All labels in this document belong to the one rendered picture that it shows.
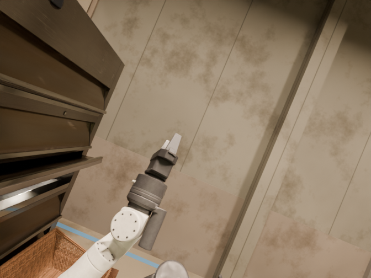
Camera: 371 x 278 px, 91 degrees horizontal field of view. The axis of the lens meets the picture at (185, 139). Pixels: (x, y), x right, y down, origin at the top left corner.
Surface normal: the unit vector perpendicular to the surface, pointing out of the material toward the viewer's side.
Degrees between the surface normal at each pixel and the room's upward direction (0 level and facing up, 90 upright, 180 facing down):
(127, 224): 66
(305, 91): 90
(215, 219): 90
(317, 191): 90
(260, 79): 90
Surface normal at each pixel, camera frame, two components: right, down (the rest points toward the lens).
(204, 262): 0.00, 0.00
